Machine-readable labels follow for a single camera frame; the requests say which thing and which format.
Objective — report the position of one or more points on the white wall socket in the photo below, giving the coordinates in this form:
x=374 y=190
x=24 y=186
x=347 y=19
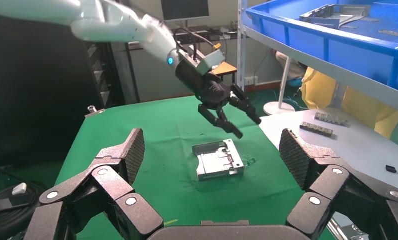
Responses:
x=250 y=80

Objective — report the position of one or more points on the small metal connector strip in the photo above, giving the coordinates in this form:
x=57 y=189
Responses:
x=331 y=119
x=316 y=129

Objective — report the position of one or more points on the black partition screen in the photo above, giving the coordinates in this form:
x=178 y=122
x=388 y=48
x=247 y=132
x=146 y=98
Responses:
x=36 y=99

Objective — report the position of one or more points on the blue plastic bin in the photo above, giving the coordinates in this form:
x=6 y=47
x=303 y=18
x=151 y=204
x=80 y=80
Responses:
x=351 y=53

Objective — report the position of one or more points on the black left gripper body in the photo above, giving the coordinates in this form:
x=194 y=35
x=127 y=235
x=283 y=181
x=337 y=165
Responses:
x=202 y=86

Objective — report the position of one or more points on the green table cloth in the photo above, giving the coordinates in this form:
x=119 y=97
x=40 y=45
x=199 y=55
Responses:
x=172 y=139

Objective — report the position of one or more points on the white plug adapter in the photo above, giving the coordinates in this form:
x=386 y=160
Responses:
x=19 y=189

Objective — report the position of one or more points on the sheet metal bracket part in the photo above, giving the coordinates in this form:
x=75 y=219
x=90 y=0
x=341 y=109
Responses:
x=218 y=164
x=334 y=15

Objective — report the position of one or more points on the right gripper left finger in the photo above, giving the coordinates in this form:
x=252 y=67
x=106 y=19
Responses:
x=112 y=185

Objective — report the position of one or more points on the grey tape strip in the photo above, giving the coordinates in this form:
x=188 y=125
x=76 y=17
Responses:
x=391 y=33

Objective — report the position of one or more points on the dark computer monitor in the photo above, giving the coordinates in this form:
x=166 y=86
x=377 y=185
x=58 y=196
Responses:
x=185 y=8

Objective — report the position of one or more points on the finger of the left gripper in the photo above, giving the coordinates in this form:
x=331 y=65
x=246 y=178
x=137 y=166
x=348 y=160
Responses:
x=223 y=124
x=243 y=104

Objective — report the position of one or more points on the white shelf upright post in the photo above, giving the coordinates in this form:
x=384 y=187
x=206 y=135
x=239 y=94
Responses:
x=242 y=43

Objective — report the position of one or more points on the white round stand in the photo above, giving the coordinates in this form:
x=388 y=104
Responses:
x=278 y=108

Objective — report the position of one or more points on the small black chip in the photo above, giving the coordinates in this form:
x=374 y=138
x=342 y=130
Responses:
x=391 y=169

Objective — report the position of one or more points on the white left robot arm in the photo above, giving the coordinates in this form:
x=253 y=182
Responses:
x=102 y=20

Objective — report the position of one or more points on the yellow bag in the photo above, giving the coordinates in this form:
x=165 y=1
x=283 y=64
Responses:
x=321 y=92

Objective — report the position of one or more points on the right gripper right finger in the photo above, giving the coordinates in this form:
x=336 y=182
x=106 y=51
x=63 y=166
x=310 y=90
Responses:
x=334 y=179

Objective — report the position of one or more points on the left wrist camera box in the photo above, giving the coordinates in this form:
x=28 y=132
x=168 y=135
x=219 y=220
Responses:
x=212 y=61

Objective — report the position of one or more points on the orange wooden desk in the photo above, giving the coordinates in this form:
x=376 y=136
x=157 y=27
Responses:
x=225 y=69

